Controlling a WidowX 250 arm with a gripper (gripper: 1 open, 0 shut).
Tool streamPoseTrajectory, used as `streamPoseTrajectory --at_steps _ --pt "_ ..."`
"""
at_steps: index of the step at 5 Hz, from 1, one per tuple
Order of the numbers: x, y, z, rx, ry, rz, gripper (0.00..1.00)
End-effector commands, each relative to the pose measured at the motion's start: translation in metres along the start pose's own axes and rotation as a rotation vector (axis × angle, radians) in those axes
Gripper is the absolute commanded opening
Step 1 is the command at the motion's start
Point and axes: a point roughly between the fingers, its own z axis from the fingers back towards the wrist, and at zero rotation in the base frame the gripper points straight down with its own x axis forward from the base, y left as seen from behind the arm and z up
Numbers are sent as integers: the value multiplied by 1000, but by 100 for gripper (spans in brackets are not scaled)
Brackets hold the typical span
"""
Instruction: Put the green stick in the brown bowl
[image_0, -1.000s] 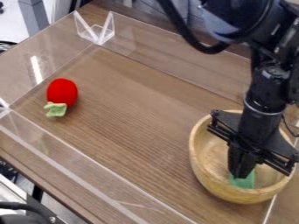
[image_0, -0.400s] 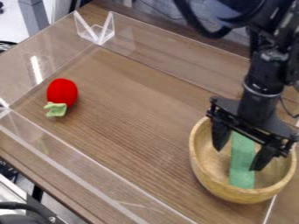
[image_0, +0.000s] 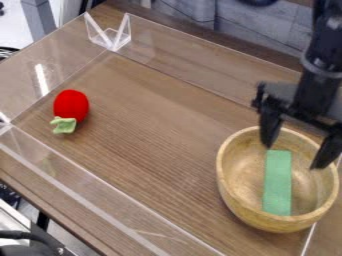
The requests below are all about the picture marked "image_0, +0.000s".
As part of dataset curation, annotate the black equipment under table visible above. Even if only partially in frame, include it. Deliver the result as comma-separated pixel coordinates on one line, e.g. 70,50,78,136
0,225,78,256

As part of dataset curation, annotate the red plush strawberry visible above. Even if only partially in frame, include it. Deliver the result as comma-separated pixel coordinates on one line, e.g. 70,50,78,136
49,89,89,134

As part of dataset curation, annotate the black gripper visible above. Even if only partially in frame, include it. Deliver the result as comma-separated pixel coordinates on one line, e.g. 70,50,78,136
251,66,342,169

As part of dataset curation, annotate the brown wooden bowl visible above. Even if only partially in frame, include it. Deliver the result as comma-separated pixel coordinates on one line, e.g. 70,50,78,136
216,126,339,233

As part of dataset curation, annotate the green rectangular block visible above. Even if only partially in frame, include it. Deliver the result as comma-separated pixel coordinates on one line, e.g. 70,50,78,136
261,150,291,216

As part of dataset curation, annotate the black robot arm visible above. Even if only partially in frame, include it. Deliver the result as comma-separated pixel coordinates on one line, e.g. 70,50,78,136
251,0,342,169

